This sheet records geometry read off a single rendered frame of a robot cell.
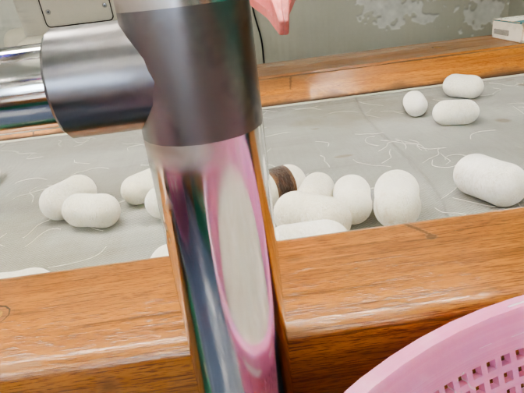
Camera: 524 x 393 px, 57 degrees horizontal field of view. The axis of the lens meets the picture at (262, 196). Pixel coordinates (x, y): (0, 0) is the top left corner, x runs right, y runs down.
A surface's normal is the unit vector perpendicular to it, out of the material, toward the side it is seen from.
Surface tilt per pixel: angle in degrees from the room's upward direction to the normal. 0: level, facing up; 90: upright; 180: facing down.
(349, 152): 0
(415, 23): 90
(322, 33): 90
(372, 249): 0
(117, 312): 0
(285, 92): 45
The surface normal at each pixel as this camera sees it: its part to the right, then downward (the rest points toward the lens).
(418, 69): -0.02, -0.36
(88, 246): -0.11, -0.91
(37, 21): 0.07, 0.52
